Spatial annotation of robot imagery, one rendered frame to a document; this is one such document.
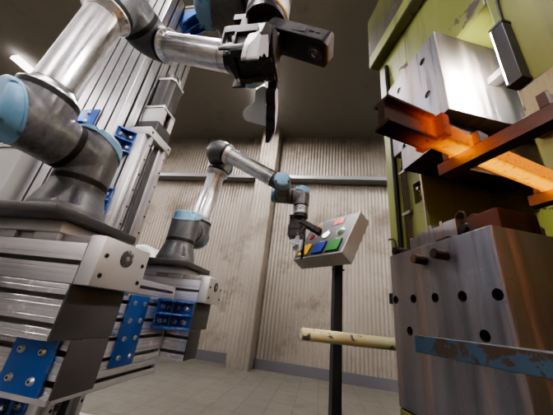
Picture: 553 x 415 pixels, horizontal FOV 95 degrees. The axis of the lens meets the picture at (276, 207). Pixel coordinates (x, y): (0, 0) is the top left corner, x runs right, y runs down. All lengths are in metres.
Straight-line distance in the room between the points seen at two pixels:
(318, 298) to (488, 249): 3.22
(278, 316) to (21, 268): 3.42
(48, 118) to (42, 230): 0.22
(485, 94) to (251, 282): 3.18
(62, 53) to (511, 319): 1.07
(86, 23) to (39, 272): 0.55
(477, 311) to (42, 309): 0.86
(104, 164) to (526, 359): 0.79
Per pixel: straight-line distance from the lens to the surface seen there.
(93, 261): 0.56
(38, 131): 0.70
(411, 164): 1.13
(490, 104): 1.22
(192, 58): 0.81
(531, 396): 0.71
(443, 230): 0.93
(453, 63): 1.26
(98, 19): 0.85
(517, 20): 1.27
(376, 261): 3.99
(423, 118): 0.42
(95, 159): 0.75
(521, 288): 0.75
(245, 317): 3.67
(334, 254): 1.20
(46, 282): 0.62
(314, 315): 3.81
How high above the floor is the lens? 0.67
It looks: 23 degrees up
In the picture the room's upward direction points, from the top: 7 degrees clockwise
